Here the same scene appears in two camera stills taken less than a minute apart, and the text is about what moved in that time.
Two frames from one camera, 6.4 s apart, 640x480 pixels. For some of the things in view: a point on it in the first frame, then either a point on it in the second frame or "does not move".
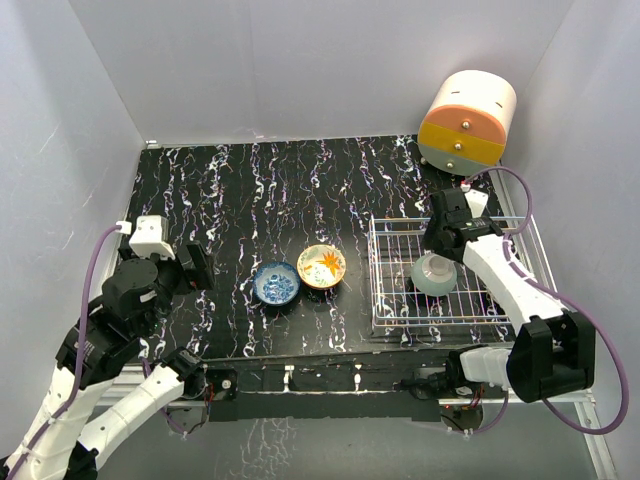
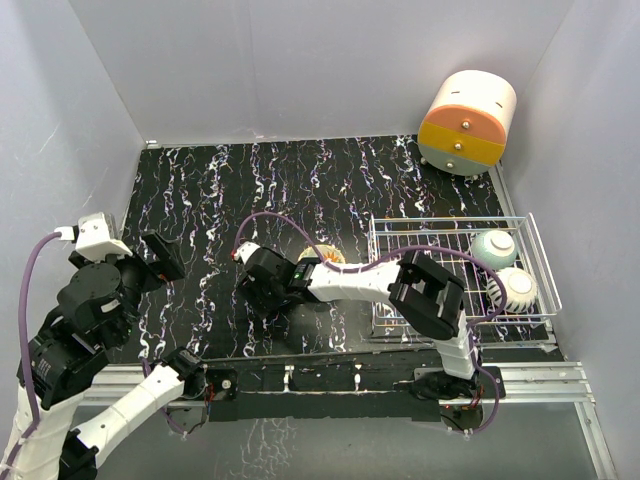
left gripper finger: x=201 y=266 -> x=165 y=257
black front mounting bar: x=409 y=390 does not move
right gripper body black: x=433 y=239 -> x=263 y=297
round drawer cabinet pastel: x=465 y=128 does not move
